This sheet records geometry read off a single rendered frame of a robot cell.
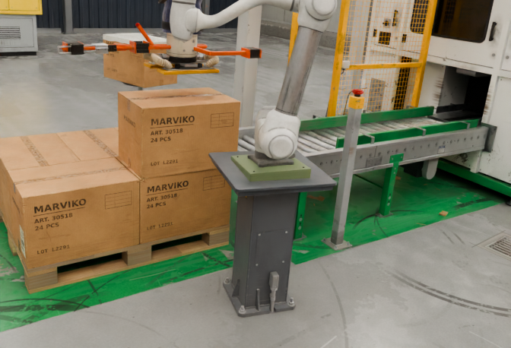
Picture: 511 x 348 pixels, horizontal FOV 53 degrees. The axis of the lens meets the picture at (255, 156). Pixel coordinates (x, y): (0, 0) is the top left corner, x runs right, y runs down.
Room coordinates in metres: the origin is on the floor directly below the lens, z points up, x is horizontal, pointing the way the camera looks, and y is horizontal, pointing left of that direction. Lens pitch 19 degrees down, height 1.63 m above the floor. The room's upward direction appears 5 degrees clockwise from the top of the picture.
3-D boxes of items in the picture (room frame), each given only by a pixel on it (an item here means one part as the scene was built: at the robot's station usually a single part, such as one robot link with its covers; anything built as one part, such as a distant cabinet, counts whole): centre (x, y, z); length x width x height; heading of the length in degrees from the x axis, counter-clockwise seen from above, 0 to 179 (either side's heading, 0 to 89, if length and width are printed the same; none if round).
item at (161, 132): (2.95, 0.47, 0.74); 0.60 x 0.40 x 0.40; 123
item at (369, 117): (4.26, -0.92, 0.60); 1.60 x 0.10 x 0.09; 125
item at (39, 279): (3.02, 0.91, 0.07); 1.20 x 1.00 x 0.14; 125
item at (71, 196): (3.02, 0.91, 0.34); 1.20 x 1.00 x 0.40; 125
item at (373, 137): (3.83, -1.23, 0.60); 1.60 x 0.10 x 0.09; 125
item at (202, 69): (2.88, 0.41, 1.13); 0.34 x 0.10 x 0.05; 125
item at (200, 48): (2.74, 0.56, 1.23); 0.93 x 0.30 x 0.04; 125
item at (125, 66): (4.91, 1.16, 0.82); 0.60 x 0.40 x 0.40; 52
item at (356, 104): (3.09, -0.58, 0.50); 0.07 x 0.07 x 1.00; 35
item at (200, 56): (2.96, 0.46, 1.17); 0.34 x 0.25 x 0.06; 125
